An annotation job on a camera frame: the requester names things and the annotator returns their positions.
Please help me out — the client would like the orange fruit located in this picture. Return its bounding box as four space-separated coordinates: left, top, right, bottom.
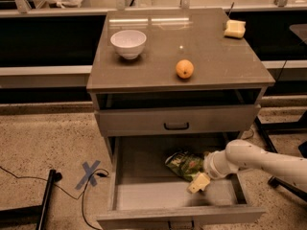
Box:
176 59 194 79

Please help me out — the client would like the closed grey top drawer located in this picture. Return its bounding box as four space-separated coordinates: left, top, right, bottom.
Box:
95 104 260 137

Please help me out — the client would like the blue tape cross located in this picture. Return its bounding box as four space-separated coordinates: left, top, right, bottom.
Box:
75 160 100 190

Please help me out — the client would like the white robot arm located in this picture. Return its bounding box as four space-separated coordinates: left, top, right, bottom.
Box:
187 139 307 194

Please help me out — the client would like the white ceramic bowl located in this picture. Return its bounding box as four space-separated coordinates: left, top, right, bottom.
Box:
110 30 147 59

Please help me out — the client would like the open grey middle drawer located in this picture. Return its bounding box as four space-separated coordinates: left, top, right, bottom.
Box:
97 133 265 230

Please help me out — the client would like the black stand leg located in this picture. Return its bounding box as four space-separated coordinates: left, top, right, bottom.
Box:
0 170 62 230
255 118 277 153

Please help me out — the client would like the yellow sponge block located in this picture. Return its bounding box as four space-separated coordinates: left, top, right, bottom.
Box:
224 20 246 38

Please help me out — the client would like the black stand leg right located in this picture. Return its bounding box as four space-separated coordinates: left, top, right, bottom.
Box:
255 118 277 153

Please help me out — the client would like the black stand leg left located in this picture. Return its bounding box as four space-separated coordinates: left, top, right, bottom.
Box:
0 170 62 230

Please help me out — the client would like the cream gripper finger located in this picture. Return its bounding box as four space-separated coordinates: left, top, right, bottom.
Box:
187 172 210 194

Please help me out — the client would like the metal railing frame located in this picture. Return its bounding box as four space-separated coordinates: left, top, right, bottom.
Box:
0 0 307 19

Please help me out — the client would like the black chair base leg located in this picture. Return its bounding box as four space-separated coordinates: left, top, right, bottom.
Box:
268 176 307 202

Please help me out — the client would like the green jalapeno chip bag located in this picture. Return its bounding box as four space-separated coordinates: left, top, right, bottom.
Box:
165 151 203 182

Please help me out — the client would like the grey drawer cabinet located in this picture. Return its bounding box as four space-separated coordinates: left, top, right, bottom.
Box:
86 8 276 165

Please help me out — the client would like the black floor cable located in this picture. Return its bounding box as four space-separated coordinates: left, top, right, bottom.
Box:
0 166 110 230

